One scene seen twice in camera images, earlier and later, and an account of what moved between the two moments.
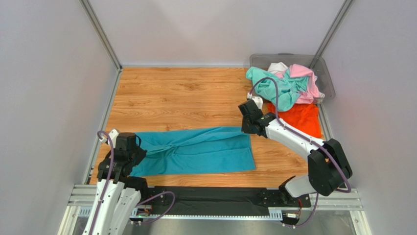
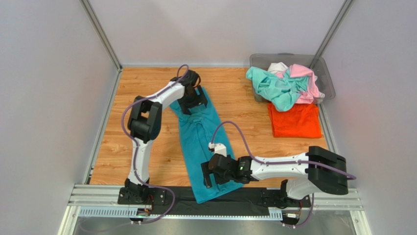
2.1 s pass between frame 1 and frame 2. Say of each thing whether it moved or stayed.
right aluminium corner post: stayed
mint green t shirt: stayed
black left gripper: moved
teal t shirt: moved
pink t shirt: stayed
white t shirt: stayed
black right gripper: moved
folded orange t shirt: stayed
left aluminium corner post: stayed
